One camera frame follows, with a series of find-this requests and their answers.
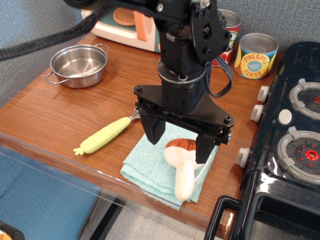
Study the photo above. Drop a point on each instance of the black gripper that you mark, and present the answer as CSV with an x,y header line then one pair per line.
x,y
186,101

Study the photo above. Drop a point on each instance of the small steel pot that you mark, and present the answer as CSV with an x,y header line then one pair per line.
x,y
79,66

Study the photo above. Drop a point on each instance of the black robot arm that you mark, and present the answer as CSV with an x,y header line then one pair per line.
x,y
192,35

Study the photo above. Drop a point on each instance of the plush mushroom toy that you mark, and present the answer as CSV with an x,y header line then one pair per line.
x,y
180,154

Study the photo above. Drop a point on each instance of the light blue folded cloth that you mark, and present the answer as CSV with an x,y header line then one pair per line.
x,y
147,168

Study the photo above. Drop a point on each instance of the pineapple slices can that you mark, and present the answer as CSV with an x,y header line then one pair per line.
x,y
255,55

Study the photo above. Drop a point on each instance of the black toy stove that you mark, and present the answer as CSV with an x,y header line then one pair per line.
x,y
280,197

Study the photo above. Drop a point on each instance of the toy microwave oven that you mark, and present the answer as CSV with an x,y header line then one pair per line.
x,y
130,28

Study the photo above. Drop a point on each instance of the red tomato can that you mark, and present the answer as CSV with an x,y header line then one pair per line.
x,y
233,25

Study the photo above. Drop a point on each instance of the spoon with green handle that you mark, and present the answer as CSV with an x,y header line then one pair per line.
x,y
105,135

